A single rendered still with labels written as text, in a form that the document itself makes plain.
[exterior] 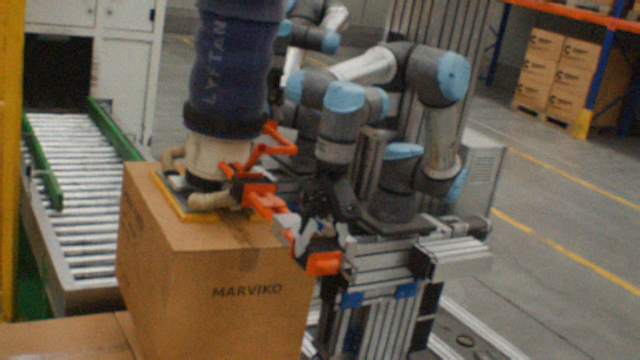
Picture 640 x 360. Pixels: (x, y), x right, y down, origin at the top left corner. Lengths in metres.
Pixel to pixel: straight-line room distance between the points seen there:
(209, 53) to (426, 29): 0.79
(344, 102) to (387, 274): 0.99
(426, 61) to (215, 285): 0.76
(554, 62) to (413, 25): 7.78
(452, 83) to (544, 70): 8.39
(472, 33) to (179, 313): 1.31
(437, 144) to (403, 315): 0.95
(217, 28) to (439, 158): 0.71
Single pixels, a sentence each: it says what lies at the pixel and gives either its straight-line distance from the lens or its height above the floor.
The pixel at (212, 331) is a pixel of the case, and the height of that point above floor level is 0.84.
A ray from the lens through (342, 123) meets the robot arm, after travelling 1.30.
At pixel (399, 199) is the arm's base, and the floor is 1.11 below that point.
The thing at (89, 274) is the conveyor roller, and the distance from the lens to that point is 2.61.
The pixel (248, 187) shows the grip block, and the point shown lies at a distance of 1.64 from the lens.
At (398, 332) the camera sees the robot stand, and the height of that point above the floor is 0.45.
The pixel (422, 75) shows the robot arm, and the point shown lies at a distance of 1.72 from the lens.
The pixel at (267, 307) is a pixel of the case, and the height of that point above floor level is 0.89.
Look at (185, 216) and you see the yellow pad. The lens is 1.76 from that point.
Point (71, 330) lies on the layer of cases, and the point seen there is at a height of 0.54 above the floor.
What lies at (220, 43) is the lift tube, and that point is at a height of 1.53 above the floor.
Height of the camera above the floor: 1.81
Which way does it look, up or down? 19 degrees down
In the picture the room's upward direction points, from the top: 10 degrees clockwise
